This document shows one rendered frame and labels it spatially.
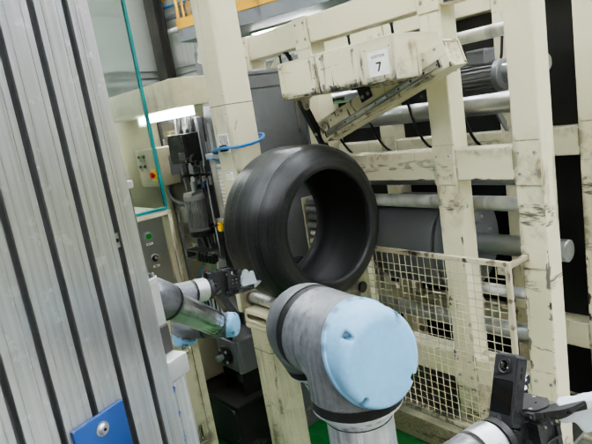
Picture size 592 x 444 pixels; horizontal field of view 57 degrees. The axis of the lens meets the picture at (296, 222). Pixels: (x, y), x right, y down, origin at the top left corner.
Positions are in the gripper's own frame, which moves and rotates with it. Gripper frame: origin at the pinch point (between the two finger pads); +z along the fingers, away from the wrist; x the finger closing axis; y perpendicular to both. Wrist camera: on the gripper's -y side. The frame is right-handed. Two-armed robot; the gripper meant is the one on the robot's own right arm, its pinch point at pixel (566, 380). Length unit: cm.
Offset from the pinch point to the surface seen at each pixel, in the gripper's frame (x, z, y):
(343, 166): -99, 36, -44
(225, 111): -133, 13, -75
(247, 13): -638, 327, -285
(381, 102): -96, 58, -64
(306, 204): -155, 52, -31
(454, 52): -67, 67, -73
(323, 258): -130, 39, -9
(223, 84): -131, 14, -85
